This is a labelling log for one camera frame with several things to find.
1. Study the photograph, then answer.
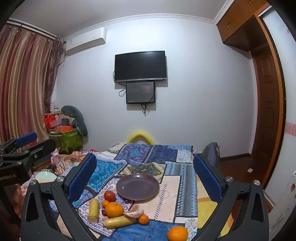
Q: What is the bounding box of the patchwork printed blanket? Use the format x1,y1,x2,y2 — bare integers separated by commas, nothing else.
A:
22,142,222,241

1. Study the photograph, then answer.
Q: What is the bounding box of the purple plate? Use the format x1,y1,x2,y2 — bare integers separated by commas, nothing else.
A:
116,174,160,201

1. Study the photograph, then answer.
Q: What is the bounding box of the light green bowl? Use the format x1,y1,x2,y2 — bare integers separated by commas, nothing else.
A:
35,171,58,184

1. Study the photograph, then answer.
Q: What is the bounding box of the person's left hand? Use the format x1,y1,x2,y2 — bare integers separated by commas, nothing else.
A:
13,184,27,219

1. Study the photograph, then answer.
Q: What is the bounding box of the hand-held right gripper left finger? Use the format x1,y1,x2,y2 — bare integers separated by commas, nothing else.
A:
20,153,97,241

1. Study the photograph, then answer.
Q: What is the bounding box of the yellow banana piece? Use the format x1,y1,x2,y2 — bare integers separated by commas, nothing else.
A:
88,198,100,224
102,216,137,229

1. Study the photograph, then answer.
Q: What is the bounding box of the white air conditioner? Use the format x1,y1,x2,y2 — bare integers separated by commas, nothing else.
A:
64,27,107,56

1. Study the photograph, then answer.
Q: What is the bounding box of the yellow fleece blanket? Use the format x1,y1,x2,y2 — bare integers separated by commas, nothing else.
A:
195,173,226,241

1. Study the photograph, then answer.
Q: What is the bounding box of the dark chair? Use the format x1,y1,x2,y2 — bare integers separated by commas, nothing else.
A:
202,142,222,169

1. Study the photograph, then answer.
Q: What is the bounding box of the small black monitor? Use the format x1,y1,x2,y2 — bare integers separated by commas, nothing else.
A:
126,81,156,104

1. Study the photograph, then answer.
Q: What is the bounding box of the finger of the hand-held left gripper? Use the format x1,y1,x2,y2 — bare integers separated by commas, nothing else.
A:
0,132,38,154
14,138,57,168

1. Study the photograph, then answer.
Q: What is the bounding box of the curtain rail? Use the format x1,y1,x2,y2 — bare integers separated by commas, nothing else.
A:
6,20,58,39

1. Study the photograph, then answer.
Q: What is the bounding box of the striped red curtain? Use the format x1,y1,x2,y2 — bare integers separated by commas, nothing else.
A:
0,23,64,145

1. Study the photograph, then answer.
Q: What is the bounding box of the black wall television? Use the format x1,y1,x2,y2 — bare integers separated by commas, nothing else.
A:
115,51,167,83

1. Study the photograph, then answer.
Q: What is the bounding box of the green storage box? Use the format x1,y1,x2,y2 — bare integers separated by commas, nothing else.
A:
49,129,83,155

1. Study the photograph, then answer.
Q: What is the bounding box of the grey pillow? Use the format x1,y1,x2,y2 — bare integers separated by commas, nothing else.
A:
61,105,89,137

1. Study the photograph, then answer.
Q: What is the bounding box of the pomelo slice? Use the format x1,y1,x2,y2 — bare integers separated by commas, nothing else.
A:
123,209,144,219

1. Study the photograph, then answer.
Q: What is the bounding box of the pink plush toy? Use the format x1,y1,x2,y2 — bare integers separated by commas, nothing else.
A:
51,149,64,166

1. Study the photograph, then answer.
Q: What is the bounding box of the large orange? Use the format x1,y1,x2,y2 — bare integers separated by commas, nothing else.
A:
106,202,125,218
167,226,189,241

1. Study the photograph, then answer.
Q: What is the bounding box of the orange box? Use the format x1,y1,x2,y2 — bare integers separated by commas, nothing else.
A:
55,125,73,134

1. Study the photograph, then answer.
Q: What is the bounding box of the wooden overhead cabinet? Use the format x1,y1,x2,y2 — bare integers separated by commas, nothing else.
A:
217,0,274,52

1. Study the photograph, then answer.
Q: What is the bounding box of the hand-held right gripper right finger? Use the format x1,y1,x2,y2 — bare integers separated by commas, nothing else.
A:
193,153,270,241

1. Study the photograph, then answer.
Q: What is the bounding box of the red bag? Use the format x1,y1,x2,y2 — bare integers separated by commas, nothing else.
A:
44,113,61,130

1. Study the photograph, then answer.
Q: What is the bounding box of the wooden door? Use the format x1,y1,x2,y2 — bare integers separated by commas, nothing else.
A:
250,16,287,188

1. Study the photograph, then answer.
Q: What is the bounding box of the red tomato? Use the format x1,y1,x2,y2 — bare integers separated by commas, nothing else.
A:
104,190,116,202

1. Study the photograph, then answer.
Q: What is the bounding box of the white wardrobe door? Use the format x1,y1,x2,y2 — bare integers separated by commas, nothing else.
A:
258,6,296,232

